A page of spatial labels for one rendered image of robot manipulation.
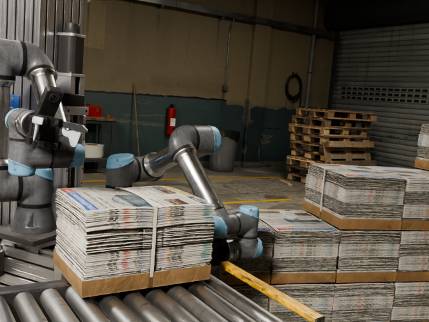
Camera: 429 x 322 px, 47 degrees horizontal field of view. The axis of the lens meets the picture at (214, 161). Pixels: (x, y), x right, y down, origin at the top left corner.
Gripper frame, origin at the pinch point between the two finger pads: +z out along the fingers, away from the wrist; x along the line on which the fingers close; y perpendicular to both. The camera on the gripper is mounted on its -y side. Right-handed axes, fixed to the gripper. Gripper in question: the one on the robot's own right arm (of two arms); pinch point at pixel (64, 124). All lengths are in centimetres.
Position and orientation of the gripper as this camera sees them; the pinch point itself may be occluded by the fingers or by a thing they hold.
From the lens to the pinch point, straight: 124.8
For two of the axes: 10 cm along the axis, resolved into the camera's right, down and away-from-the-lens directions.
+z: 6.2, 1.5, -7.7
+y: -1.9, 9.8, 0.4
